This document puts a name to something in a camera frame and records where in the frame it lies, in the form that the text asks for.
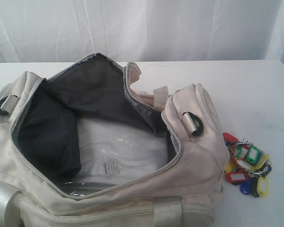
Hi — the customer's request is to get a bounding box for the white backdrop curtain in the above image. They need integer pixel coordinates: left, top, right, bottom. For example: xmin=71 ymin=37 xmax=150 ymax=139
xmin=0 ymin=0 xmax=284 ymax=62

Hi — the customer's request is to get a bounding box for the cream duffel bag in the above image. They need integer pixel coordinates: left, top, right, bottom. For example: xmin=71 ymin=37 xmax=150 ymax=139
xmin=0 ymin=53 xmax=230 ymax=227

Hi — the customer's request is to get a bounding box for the colourful key tag bunch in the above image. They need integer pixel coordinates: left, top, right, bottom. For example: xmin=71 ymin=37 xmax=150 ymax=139
xmin=223 ymin=132 xmax=272 ymax=198

